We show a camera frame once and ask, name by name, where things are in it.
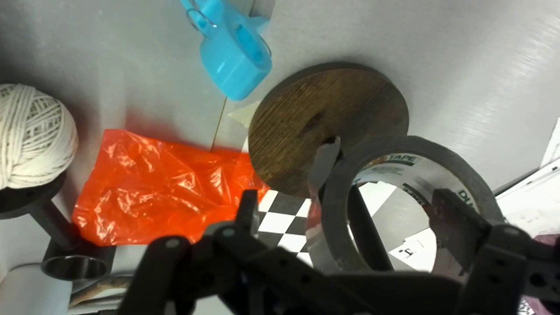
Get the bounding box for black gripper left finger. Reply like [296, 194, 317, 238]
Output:
[116, 187, 270, 315]

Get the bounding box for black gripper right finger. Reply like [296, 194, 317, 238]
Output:
[427, 187, 560, 315]

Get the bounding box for grey duct tape roll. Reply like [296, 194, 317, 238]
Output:
[317, 133, 508, 276]

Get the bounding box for beige masking tape piece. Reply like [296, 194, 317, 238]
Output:
[226, 96, 264, 131]

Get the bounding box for black support stand wooden base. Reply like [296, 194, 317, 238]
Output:
[247, 61, 411, 273]

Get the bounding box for white paper sheets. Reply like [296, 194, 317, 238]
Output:
[494, 115, 560, 236]

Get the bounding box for orange plastic bag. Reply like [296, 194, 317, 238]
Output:
[70, 126, 271, 248]

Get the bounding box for black white checkerboard sheet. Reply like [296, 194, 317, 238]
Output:
[250, 178, 446, 276]

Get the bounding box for black holder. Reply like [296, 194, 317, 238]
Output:
[0, 173, 117, 285]

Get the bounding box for white mug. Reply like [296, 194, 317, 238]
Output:
[0, 261, 74, 315]

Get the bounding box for white twine ball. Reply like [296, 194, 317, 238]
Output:
[0, 82, 81, 192]

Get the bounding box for blue plastic clamp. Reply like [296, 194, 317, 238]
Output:
[179, 0, 275, 103]

